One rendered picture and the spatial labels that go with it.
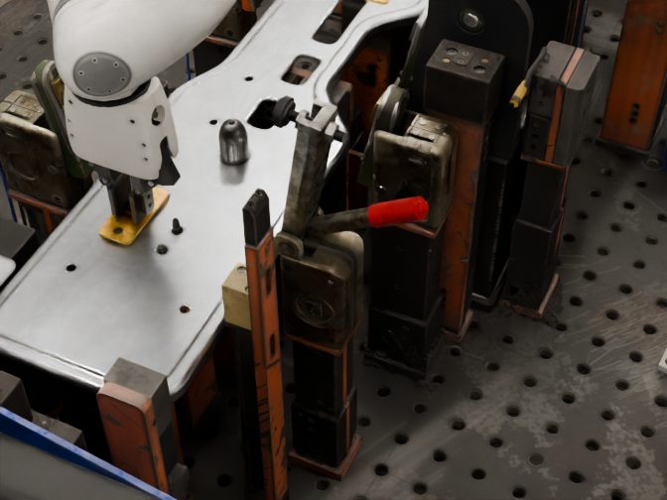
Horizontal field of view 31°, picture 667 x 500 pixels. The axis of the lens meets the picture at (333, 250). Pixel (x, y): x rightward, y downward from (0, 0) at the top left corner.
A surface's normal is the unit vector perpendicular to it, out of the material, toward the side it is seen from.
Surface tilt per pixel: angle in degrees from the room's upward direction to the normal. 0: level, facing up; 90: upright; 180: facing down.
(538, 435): 0
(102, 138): 92
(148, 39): 84
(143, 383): 0
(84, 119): 90
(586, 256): 0
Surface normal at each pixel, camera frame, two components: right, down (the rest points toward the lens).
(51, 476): 0.00, -0.68
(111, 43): -0.03, 0.47
